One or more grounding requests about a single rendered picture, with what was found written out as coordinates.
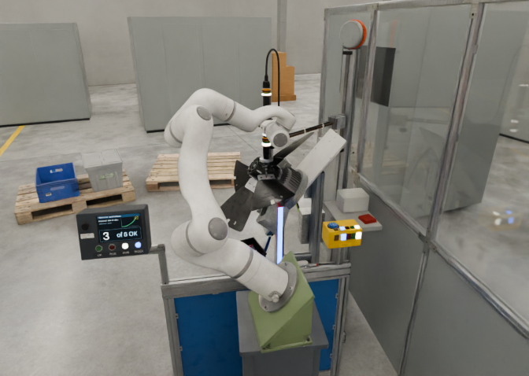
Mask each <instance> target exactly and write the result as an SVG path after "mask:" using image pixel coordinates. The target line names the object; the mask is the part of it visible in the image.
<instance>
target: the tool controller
mask: <svg viewBox="0 0 529 376"><path fill-rule="evenodd" d="M76 223H77V230H78V236H79V243H80V255H81V260H94V259H103V258H111V257H121V256H135V255H142V254H148V253H149V251H150V248H151V245H152V241H151V233H150V217H149V208H148V204H143V205H123V206H113V207H103V208H85V209H84V210H82V211H81V212H79V213H78V214H76ZM111 229H112V231H113V241H108V242H100V237H99V231H100V230H111ZM137 241H140V242H141V243H142V246H141V247H140V248H136V247H135V243H136V242H137ZM125 242H126V243H128V245H129V246H128V248H127V249H123V248H122V244H123V243H125ZM110 244H114V245H115V246H116V248H115V249H114V250H110V249H109V245H110ZM97 245H101V246H102V251H101V252H97V251H96V250H95V247H96V246H97Z"/></svg>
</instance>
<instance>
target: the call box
mask: <svg viewBox="0 0 529 376"><path fill-rule="evenodd" d="M329 223H337V224H338V227H337V228H338V230H337V231H334V229H333V228H331V227H329ZM357 225H358V226H359V224H358V223H357V222H356V221H355V219H346V220H337V221H328V222H323V229H322V239H323V240H324V242H325V244H326V246H327V247H328V248H329V249H334V248H342V247H350V246H358V245H361V238H358V239H350V240H341V236H342V234H352V233H356V234H357V233H360V232H361V236H362V228H361V227H360V226H359V227H360V228H356V227H355V226H357ZM350 226H354V227H355V228H354V229H351V228H349V229H346V228H345V227H350ZM340 227H344V228H345V230H341V229H340ZM336 234H339V240H338V241H334V239H335V235H336Z"/></svg>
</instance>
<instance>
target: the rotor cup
mask: <svg viewBox="0 0 529 376"><path fill-rule="evenodd" d="M255 164H256V166H255V167H253V166H254V165H255ZM265 168H266V167H265V165H264V163H263V162H260V157H257V158H256V159H255V160H253V162H252V163H251V164H250V166H249V168H248V171H247V173H248V175H250V176H251V177H253V178H254V179H256V180H257V181H258V178H257V176H258V175H266V170H265ZM267 169H268V170H267V175H268V174H273V175H274V176H275V178H276V179H277V178H278V176H279V172H280V169H279V167H278V166H270V165H268V166H267ZM257 170H258V171H260V172H261V173H259V172H258V171H257Z"/></svg>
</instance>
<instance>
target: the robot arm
mask: <svg viewBox="0 0 529 376"><path fill-rule="evenodd" d="M213 116H214V117H216V118H217V119H219V120H223V121H224V122H226V123H229V124H231V125H233V126H235V127H237V128H239V129H241V130H244V131H247V132H251V131H254V130H255V129H256V128H257V127H259V131H260V132H261V133H262V134H264V135H266V137H267V138H268V140H269V141H270V142H271V144H272V146H273V147H275V148H277V149H283V148H285V147H286V146H287V145H288V144H289V141H290V136H289V132H290V130H291V128H292V127H293V126H294V124H295V121H296V117H295V115H294V114H293V113H291V112H289V111H287V110H285V109H284V108H282V107H279V106H277V105H266V106H263V107H260V108H259V109H256V110H254V111H252V110H250V109H248V108H246V107H244V106H243V105H240V104H239V103H237V102H235V101H233V100H231V99H230V98H227V97H225V96H223V95H222V94H220V93H218V92H216V91H214V90H211V89H207V88H203V89H200V90H197V91H195V92H194V93H193V94H192V95H191V96H190V98H189V99H188V100H187V101H186V102H185V104H184V105H183V106H182V107H181V108H180V109H179V111H178V112H177V113H176V114H175V115H174V117H173V118H171V120H170V121H169V122H168V124H167V126H166V128H165V132H164V137H165V141H166V142H167V143H168V144H169V145H170V146H171V147H174V148H181V150H180V153H179V158H178V162H177V171H178V179H179V188H180V191H181V194H182V195H183V198H184V199H185V200H186V201H187V203H188V204H189V206H190V208H191V213H192V219H191V220H189V221H187V222H185V223H183V224H181V225H180V226H178V227H177V228H176V229H175V230H174V231H173V233H172V236H171V247H172V250H173V251H174V252H175V254H176V255H177V256H179V257H180V258H181V259H183V260H185V261H187V262H189V263H192V264H195V265H198V266H201V267H207V268H210V269H213V270H217V271H221V272H223V273H225V274H226V275H227V276H229V277H231V278H233V279H234V280H235V281H237V282H239V283H241V284H242V285H244V286H245V287H247V288H249V289H251V290H253V291H254V292H255V293H257V294H259V303H260V306H261V307H262V308H263V309H264V310H265V311H268V312H274V311H278V310H279V309H281V308H283V307H284V306H285V305H286V304H287V303H288V302H289V300H290V299H291V298H292V296H293V295H294V292H295V290H296V287H297V284H298V270H297V268H296V267H295V266H294V265H293V264H292V263H290V262H282V263H279V264H277V265H276V264H274V263H273V262H272V261H271V260H269V259H267V258H266V257H264V256H262V255H261V254H260V253H258V252H257V251H255V250H254V249H252V248H250V247H249V246H248V245H246V244H245V243H243V242H241V241H239V240H236V239H232V238H228V236H229V226H228V222H227V219H226V217H225V215H224V213H223V211H222V210H221V208H220V206H219V205H218V203H217V201H216V199H215V197H214V196H213V192H212V191H211V188H210V185H209V176H208V169H207V156H208V151H209V145H210V142H211V139H212V136H213ZM272 117H277V120H273V119H272ZM269 118H271V120H267V119H269Z"/></svg>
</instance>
